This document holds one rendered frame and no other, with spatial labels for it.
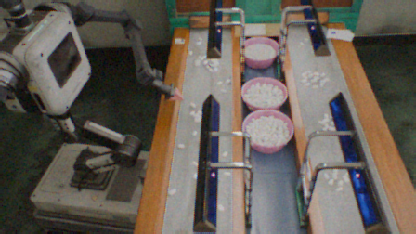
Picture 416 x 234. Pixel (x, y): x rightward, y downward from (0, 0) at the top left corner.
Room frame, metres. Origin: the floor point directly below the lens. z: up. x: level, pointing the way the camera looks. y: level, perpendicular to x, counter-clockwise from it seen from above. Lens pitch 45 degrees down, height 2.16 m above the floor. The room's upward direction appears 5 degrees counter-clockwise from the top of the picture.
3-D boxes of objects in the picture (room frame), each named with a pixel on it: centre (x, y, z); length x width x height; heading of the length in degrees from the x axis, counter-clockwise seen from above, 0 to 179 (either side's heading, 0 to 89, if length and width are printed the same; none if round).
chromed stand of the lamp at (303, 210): (0.81, -0.47, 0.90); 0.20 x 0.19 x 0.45; 174
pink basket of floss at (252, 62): (1.97, -0.39, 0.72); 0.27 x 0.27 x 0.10
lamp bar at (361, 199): (0.81, -0.55, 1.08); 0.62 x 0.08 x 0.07; 174
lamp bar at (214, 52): (1.83, -0.09, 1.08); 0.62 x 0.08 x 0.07; 174
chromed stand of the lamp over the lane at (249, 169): (0.85, -0.07, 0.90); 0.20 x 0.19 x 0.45; 174
